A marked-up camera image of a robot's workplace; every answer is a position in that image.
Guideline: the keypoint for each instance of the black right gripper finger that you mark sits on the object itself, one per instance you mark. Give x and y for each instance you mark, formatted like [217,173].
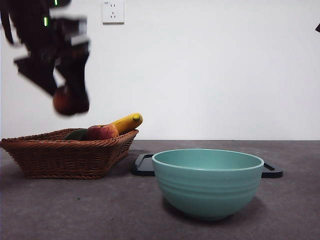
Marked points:
[318,28]

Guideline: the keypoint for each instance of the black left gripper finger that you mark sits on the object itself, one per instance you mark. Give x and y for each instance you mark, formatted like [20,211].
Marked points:
[37,72]
[77,82]

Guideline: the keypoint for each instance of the dark purple plum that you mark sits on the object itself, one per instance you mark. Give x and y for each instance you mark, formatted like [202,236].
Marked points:
[61,102]

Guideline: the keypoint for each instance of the teal ribbed bowl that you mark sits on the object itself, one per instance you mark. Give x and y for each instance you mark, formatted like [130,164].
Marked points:
[207,192]

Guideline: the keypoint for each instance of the green fruit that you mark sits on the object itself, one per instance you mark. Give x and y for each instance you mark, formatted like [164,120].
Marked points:
[76,135]

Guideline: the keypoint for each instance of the red apple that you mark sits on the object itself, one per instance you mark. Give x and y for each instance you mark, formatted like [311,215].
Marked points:
[98,133]

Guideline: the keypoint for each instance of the yellow banana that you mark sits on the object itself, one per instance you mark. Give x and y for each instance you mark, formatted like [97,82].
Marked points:
[127,123]

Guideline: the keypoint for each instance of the brown wicker basket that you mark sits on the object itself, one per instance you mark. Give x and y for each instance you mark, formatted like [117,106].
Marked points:
[62,160]

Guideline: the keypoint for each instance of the black rectangular tray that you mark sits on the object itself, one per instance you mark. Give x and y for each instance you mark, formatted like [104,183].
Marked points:
[142,170]

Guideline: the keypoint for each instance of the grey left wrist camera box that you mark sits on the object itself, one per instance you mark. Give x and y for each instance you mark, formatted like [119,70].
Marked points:
[75,27]

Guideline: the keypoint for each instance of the white wall socket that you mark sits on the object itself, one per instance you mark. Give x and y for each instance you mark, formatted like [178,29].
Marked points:
[113,12]

